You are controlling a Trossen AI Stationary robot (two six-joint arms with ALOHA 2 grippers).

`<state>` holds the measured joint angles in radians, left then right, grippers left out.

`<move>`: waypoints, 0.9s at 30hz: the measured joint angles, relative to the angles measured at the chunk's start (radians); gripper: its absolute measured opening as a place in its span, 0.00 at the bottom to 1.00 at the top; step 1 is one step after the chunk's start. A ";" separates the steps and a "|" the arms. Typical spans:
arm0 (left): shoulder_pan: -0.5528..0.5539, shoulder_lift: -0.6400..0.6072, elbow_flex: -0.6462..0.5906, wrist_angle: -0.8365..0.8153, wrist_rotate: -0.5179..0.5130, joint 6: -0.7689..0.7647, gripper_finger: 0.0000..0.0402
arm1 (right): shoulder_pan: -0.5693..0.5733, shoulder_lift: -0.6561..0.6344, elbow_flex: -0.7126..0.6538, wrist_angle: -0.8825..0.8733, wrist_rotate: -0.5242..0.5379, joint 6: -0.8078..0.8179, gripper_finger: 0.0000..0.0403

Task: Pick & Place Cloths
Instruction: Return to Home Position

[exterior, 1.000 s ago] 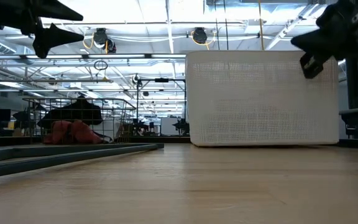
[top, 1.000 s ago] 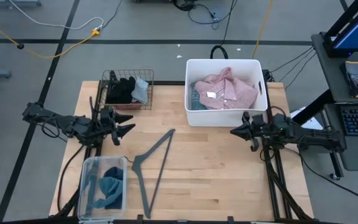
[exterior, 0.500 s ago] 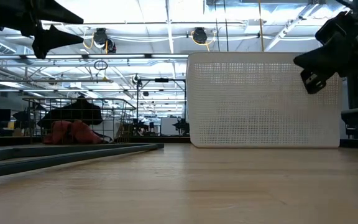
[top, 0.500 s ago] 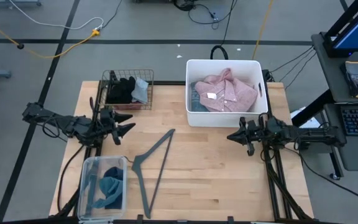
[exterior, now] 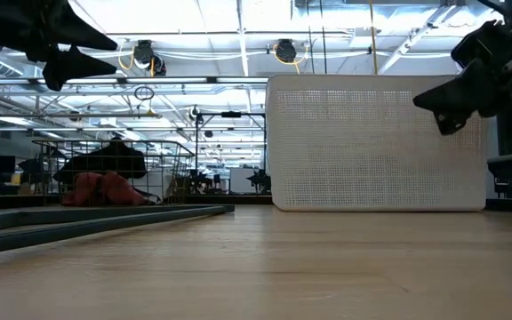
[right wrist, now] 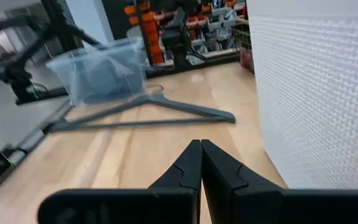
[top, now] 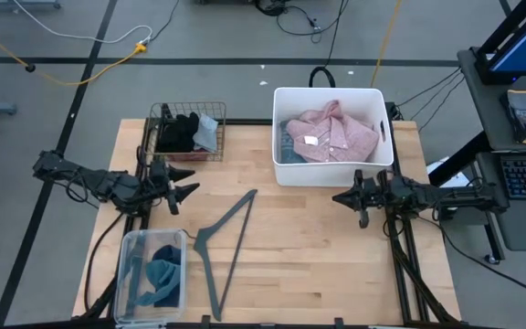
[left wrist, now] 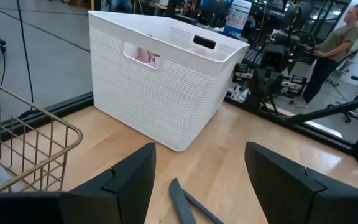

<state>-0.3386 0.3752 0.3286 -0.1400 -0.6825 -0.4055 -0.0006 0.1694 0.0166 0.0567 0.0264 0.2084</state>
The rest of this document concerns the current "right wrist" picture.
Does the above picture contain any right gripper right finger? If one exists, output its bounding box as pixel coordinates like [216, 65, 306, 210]
[200, 139, 358, 224]

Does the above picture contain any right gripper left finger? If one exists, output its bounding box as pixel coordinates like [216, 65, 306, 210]
[37, 139, 203, 224]

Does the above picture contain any maroon cloth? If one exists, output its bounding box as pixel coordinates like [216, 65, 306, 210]
[237, 46, 255, 74]

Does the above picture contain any teal blue cloth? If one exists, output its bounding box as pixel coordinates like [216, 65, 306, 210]
[81, 57, 136, 98]

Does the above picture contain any dark grey clothes hanger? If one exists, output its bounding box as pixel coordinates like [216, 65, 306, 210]
[43, 83, 237, 135]

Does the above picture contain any white perforated basket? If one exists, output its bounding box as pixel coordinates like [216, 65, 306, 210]
[245, 0, 358, 190]

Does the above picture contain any clear plastic bin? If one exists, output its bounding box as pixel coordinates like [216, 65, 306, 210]
[45, 36, 148, 106]

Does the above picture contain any parts shelf with bins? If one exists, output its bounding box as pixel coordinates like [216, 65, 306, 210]
[123, 0, 249, 65]

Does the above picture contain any wire mesh basket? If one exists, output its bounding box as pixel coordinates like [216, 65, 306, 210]
[230, 17, 255, 75]

